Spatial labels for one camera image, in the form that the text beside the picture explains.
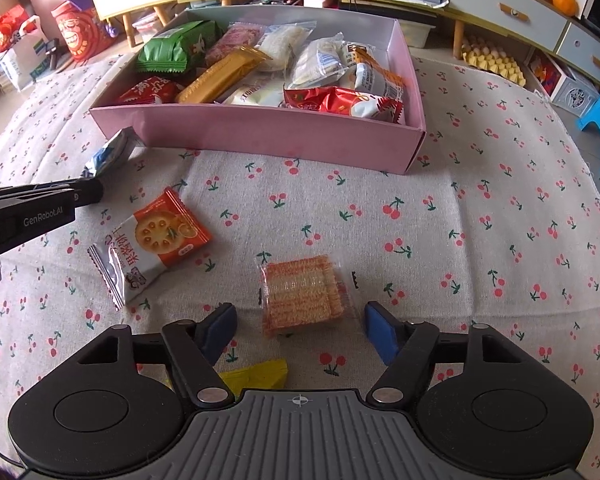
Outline white plastic crate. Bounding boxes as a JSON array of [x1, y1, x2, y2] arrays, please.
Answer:
[[550, 67, 600, 117]]

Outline clear storage bin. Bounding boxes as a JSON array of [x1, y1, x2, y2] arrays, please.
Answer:
[[394, 10, 444, 51]]

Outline white shopping bag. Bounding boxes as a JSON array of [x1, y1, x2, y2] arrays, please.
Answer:
[[0, 20, 52, 92]]

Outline pink snack packet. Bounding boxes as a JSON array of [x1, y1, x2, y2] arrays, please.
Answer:
[[205, 22, 269, 68]]

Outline yellow egg tray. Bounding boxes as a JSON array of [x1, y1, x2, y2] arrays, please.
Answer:
[[461, 41, 529, 87]]

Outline long wooden stand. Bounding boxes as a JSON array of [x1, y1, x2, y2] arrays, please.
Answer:
[[280, 0, 600, 92]]

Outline blue silver snack packet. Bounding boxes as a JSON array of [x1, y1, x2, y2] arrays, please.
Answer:
[[82, 127, 142, 179]]

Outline clear packet of white noodles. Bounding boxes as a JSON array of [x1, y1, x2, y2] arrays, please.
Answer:
[[256, 22, 319, 73]]

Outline orange cracker packet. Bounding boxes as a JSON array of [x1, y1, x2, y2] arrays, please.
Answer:
[[87, 186, 215, 283]]

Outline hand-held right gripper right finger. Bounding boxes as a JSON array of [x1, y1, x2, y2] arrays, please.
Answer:
[[362, 301, 526, 406]]

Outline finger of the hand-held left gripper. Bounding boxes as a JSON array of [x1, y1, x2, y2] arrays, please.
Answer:
[[0, 178, 106, 209]]

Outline red gift bag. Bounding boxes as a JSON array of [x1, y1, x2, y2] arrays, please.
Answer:
[[0, 6, 32, 54]]

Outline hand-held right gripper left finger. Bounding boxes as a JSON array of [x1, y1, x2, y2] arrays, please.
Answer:
[[77, 302, 238, 408]]

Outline yellow snack packet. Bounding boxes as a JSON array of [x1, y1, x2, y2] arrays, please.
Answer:
[[217, 359, 289, 397]]

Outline pink cardboard box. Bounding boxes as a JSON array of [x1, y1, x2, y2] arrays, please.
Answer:
[[89, 6, 427, 176]]

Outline clear packet of white snacks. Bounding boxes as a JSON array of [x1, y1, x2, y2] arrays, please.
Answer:
[[285, 34, 359, 92]]

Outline golden biscuit packet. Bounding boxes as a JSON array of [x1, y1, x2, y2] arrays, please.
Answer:
[[175, 45, 274, 105]]

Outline cherry print cloth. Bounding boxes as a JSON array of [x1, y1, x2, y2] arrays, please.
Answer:
[[0, 52, 600, 480]]

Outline round red printed bag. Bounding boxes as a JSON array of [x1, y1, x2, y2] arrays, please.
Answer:
[[50, 2, 114, 64]]

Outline red toy box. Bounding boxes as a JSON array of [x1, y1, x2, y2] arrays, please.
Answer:
[[526, 50, 564, 96]]

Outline clear packet of orange wafers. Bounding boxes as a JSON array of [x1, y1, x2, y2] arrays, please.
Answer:
[[256, 255, 362, 339]]

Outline red and white snack packet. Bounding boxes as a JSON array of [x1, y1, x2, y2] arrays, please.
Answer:
[[284, 86, 407, 126]]

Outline grey-blue drawer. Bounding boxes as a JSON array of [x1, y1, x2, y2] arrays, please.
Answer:
[[555, 22, 600, 89], [447, 0, 569, 54]]

